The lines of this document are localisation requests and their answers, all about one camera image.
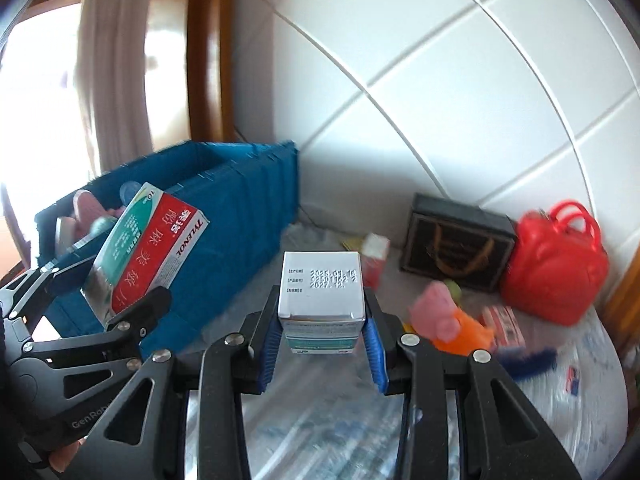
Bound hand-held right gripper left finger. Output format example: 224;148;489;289
75;285;281;480

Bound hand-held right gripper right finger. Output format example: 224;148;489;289
362;290;583;480

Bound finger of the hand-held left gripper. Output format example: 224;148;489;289
0;255;98;321
22;287;173;362

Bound red green medicine box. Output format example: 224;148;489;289
82;182;210;328

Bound pink pig plush orange dress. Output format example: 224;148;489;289
409;280;496;356

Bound silver white medicine box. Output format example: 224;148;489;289
277;251;366;356

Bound blue plastic crate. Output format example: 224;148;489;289
34;140;301;356

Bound person's left hand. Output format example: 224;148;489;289
47;437;88;473

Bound small pink plush toy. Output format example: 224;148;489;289
72;191;108;233

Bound white blue tablecloth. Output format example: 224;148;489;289
185;220;628;480

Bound tall pink white box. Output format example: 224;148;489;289
360;232;391;291

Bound red patterned packet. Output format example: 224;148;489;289
480;305;527;349

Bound black gift box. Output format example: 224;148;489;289
401;192;518;295

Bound bright window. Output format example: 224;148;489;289
0;0;96;271

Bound blue feather brush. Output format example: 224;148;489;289
497;347;558;379

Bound red toy suitcase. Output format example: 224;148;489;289
500;200;611;326

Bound white curtain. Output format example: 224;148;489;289
75;0;196;181

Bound wooden door frame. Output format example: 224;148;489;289
187;0;238;146
602;275;640;366

